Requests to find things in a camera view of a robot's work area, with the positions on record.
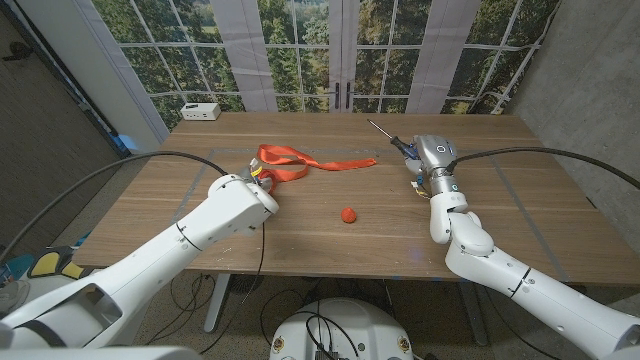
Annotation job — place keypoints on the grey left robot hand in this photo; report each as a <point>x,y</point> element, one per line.
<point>255,175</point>

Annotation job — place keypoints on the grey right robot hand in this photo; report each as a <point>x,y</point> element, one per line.
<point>435,152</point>

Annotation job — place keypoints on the orange ribbon roll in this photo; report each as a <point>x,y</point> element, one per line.
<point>350,163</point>

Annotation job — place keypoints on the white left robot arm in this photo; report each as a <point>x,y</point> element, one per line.
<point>150,265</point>

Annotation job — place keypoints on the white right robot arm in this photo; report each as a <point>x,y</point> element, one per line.
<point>525,290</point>

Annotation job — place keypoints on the small red ball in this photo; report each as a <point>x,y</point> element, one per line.
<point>349,215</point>

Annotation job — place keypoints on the black round base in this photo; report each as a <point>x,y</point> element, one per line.
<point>245,283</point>

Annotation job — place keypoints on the white table leg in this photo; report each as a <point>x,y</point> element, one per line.
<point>217,300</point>

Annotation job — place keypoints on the printed window backdrop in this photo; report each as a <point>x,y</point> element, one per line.
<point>300,50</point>

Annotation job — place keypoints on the grey table leg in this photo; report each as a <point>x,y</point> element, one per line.
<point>472,310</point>

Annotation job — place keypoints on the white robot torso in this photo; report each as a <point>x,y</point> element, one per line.
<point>350,325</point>

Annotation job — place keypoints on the yellow black foot pedal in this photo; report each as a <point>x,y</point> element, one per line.
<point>44,263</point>
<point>74,270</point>

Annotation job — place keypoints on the white robot body edge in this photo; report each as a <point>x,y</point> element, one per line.
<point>100,354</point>

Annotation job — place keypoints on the teal floor object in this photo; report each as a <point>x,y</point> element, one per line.
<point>20,265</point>

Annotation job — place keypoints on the grey white sneaker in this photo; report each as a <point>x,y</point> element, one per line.
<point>12,295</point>

